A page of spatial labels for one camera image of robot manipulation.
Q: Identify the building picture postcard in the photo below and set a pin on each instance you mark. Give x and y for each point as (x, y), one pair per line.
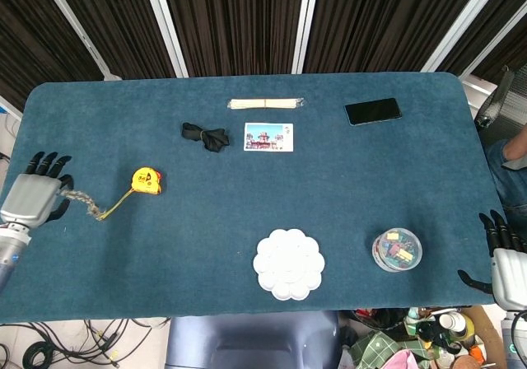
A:
(268, 136)

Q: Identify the black office chair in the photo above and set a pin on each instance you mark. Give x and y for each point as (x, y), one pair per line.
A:
(500, 97)

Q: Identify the black smartphone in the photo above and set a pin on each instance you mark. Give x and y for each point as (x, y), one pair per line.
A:
(373, 111)

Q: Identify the black folded cloth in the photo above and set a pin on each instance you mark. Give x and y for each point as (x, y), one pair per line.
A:
(205, 135)

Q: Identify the white flower-shaped palette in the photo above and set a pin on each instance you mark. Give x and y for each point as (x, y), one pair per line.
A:
(288, 264)

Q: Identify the pink cloth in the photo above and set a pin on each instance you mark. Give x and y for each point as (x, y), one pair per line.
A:
(401, 361)

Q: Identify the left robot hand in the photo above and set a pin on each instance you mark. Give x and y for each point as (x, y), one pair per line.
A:
(35, 194)

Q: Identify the green checkered cloth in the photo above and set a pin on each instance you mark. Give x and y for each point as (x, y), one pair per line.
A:
(381, 349)

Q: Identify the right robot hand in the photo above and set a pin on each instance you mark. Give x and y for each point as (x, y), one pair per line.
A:
(507, 262)

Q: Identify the yellow tape measure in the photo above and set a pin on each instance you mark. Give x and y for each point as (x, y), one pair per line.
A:
(146, 180)

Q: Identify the blue table cloth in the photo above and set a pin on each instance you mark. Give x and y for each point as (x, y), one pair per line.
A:
(206, 204)

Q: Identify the wrapped wooden sticks bundle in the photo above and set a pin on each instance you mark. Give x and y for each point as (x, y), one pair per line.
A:
(265, 104)

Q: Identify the box of assorted clutter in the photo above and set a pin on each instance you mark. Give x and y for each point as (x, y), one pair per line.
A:
(436, 336)

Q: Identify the person in jeans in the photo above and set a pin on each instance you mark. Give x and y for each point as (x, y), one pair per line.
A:
(508, 171)

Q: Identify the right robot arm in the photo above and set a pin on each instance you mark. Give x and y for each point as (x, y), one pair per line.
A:
(514, 338)

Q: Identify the clear round box of clips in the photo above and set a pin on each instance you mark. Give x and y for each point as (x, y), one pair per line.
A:
(397, 249)

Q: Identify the robot base torso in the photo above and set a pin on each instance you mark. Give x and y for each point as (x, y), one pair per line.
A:
(253, 340)

